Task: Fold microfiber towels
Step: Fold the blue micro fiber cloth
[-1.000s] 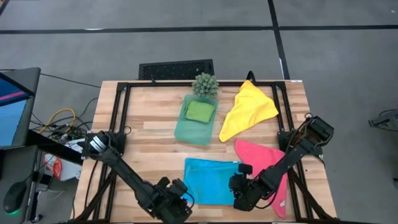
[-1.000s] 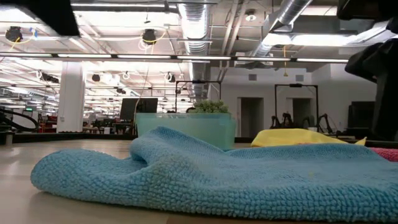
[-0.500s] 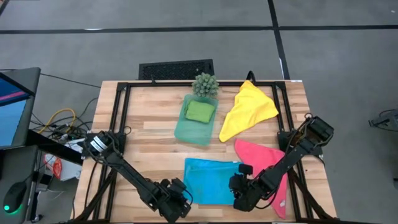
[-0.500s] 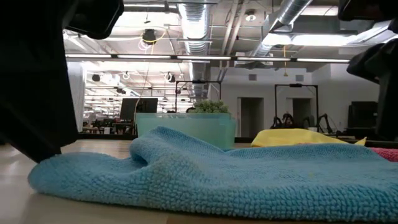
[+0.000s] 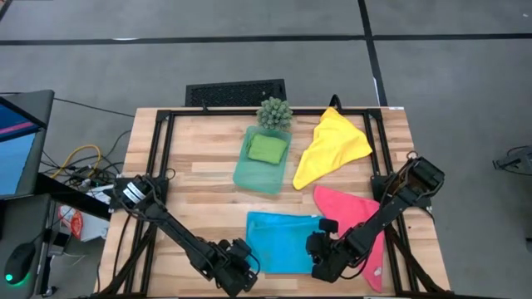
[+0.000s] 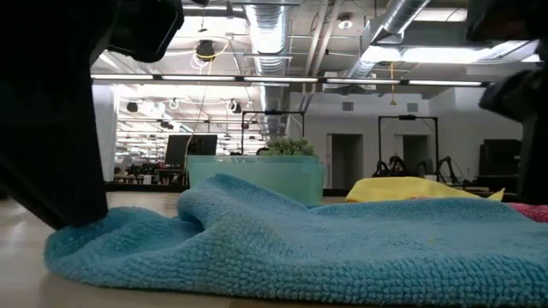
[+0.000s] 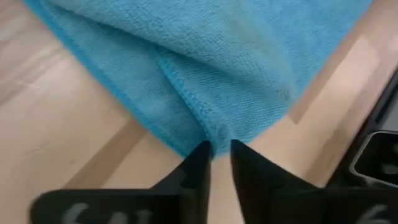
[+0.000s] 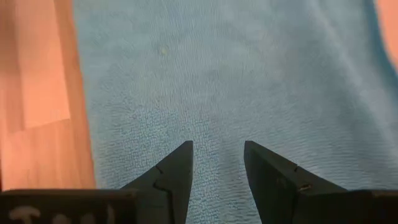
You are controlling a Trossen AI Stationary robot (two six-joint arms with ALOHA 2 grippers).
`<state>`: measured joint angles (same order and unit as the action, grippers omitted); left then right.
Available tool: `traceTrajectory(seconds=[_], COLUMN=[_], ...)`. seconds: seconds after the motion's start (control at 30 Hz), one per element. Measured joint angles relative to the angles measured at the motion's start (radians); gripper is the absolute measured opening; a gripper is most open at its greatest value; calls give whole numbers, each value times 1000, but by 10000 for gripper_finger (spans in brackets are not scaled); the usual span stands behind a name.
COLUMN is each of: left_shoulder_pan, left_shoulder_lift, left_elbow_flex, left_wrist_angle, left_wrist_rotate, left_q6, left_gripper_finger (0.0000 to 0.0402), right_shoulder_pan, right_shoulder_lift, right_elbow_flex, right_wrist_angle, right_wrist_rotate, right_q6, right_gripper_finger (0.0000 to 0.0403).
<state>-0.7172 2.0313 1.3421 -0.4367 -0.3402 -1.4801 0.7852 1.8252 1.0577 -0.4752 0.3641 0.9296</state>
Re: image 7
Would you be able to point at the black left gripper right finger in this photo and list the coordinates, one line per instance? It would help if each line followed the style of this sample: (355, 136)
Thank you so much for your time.
(264, 199)

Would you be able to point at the blue microfiber towel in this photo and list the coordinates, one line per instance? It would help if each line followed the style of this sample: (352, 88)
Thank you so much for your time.
(217, 62)

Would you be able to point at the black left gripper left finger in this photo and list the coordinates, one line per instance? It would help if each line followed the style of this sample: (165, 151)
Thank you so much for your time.
(186, 199)

